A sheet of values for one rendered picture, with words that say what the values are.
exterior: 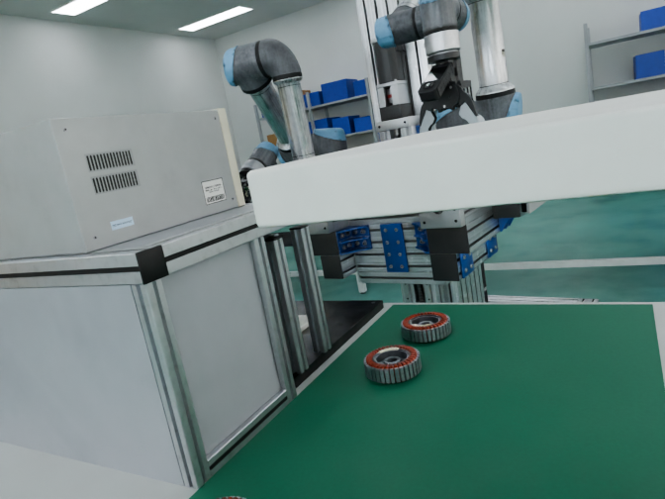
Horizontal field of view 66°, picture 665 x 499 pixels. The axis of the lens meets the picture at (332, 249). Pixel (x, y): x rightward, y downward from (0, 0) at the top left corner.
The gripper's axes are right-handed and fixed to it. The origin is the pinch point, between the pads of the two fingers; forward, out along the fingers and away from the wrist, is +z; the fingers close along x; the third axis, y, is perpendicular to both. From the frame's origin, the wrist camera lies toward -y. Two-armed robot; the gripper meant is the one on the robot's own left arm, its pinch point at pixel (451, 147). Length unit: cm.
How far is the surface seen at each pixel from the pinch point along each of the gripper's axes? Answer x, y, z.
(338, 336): 24, -22, 38
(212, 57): 656, 546, -184
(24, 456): 56, -81, 41
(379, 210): -34, -88, -2
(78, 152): 29, -69, -11
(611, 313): -28.7, 5.9, 40.3
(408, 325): 8.2, -16.8, 36.6
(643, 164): -46, -87, -3
